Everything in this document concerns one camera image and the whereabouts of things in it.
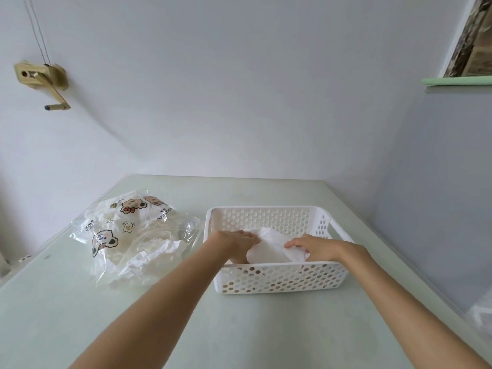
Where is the person's right forearm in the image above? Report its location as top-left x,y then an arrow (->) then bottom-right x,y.
338,242 -> 492,369

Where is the person's left hand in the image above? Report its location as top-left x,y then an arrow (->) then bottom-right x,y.
213,229 -> 260,265

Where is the person's left forearm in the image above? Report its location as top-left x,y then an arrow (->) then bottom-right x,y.
69,233 -> 231,369

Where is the brass wall crank winch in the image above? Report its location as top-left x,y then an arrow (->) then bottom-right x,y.
13,61 -> 72,112

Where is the clear bear-print plastic bag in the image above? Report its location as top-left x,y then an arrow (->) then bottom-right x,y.
69,190 -> 203,290

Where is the white perforated plastic basket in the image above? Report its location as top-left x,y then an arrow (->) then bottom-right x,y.
203,206 -> 356,296

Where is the pale green shelf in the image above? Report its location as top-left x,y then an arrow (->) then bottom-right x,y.
420,75 -> 492,87

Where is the thin steel winch cable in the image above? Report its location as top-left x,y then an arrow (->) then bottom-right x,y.
21,0 -> 51,67

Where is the person's right hand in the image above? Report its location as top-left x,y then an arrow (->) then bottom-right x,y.
283,234 -> 350,262

